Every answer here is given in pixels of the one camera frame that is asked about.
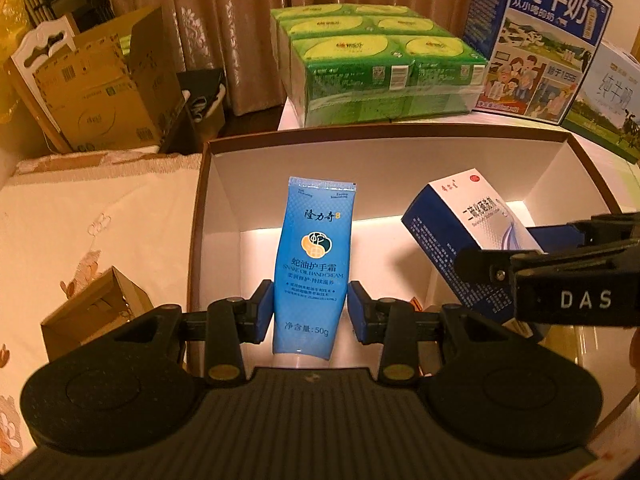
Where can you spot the beige embroidered cloth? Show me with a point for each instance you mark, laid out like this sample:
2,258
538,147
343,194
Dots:
100,220

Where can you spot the beige patterned curtain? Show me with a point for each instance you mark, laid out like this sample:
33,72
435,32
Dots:
225,20

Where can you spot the large cardboard box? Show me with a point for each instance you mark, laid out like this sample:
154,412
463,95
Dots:
100,110

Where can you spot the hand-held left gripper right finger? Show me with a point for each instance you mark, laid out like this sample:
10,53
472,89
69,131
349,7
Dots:
357,310

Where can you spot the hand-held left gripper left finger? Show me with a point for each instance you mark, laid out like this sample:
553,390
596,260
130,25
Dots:
262,302

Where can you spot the blue hand cream tube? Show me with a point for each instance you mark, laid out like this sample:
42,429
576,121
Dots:
315,240

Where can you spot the yellow plastic bag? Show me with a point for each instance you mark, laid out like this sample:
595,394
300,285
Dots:
7,25

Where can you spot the black open box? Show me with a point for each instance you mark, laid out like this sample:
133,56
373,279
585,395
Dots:
200,87

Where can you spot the illustrated blue milk carton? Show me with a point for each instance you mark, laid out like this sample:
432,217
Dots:
540,60

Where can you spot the brown storage box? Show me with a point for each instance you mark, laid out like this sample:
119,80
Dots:
380,180

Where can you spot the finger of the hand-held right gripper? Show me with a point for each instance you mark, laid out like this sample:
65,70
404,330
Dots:
485,262
555,237

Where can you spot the cow print milk carton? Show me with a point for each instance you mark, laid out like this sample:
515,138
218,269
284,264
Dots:
610,95

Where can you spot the white chair back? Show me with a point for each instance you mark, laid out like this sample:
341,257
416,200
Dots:
30,50

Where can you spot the green tissue multipack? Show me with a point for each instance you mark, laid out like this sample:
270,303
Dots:
350,85

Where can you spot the blue medicine box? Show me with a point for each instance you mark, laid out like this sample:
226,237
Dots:
450,220

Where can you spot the small cardboard box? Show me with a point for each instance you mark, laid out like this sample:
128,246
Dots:
75,325

